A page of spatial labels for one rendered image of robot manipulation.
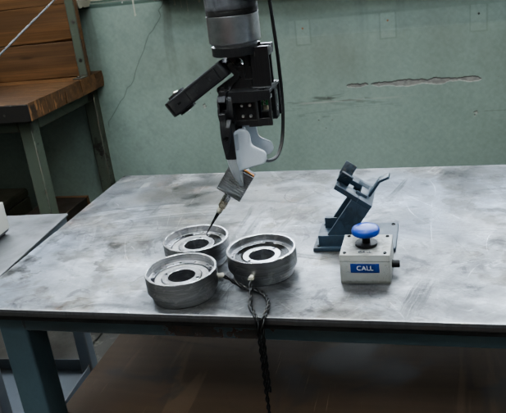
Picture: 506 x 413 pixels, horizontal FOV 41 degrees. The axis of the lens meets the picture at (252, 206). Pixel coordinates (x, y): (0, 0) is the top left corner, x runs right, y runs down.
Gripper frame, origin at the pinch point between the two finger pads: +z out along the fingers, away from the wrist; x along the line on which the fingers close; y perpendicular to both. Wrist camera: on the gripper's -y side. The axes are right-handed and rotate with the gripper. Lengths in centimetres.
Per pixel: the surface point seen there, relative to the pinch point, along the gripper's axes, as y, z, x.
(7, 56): -132, -3, 143
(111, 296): -17.3, 13.1, -15.5
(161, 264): -10.3, 9.7, -11.7
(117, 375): -27.9, 38.1, -1.4
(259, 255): 3.3, 11.2, -5.6
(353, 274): 18.2, 11.6, -10.8
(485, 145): 48, 45, 153
